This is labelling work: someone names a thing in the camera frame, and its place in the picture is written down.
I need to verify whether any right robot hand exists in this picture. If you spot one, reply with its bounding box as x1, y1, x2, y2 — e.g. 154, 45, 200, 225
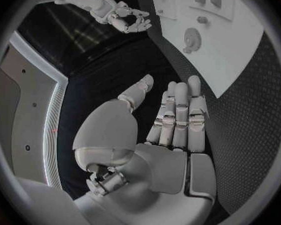
109, 2, 153, 34

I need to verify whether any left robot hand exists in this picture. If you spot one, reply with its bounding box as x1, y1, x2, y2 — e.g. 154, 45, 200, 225
71, 74, 218, 225

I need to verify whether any white task board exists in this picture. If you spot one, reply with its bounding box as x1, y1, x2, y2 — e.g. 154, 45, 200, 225
150, 0, 266, 99

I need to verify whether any gear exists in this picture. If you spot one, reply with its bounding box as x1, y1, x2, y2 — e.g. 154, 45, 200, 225
182, 27, 203, 54

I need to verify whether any short peg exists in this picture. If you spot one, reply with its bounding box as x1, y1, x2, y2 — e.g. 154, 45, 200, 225
196, 15, 212, 25

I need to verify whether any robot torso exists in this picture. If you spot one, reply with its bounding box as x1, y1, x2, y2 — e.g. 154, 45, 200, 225
0, 30, 70, 191

